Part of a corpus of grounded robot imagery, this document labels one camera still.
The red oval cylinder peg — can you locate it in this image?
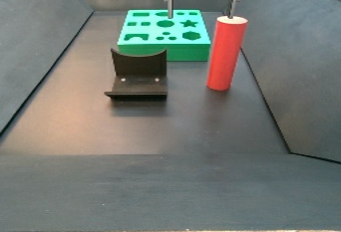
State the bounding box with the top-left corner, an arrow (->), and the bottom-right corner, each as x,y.
206,16 -> 247,91

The green shape sorter board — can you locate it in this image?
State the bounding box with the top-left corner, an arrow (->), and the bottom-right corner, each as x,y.
117,9 -> 210,62

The black curved holder stand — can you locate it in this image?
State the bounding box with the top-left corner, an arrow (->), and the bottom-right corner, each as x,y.
104,49 -> 168,99

